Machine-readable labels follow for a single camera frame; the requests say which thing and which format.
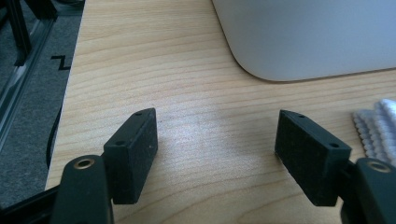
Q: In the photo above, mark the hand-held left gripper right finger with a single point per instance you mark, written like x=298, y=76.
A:
x=308, y=161

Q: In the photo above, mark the white cloth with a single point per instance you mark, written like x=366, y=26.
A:
x=378, y=130

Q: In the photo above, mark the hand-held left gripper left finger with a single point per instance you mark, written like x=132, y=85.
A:
x=134, y=161

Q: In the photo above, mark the aluminium frame rail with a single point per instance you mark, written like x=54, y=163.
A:
x=25, y=71

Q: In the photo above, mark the white plastic storage box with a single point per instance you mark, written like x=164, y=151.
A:
x=305, y=34

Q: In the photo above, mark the black metal stand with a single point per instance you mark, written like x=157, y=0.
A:
x=19, y=31

